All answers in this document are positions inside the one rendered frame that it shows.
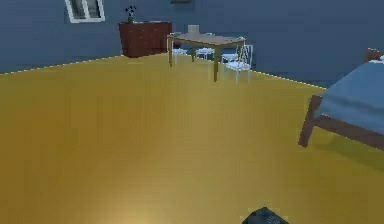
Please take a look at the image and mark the white framed window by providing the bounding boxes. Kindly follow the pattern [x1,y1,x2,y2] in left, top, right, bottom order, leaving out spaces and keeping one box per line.
[64,0,106,24]

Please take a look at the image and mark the dark red chest of drawers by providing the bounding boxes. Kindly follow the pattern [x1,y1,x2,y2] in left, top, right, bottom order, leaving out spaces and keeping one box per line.
[118,20,173,59]

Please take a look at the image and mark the white chair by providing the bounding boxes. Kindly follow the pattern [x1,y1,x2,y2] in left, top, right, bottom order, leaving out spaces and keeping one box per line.
[195,32,216,61]
[221,36,246,65]
[170,32,188,65]
[225,44,254,86]

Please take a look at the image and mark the blue bed with wooden frame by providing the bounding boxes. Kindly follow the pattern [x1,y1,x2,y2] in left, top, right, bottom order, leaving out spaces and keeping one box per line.
[297,48,384,152]

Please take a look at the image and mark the wooden dining table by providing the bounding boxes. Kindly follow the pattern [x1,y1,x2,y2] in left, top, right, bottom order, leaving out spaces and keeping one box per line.
[166,32,247,83]

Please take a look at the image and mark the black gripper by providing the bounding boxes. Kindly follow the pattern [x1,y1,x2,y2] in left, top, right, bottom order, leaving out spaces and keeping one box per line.
[241,206,290,224]

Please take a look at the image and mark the dark potted house plant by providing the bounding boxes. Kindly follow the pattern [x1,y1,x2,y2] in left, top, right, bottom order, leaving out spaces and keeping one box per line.
[124,5,137,25]

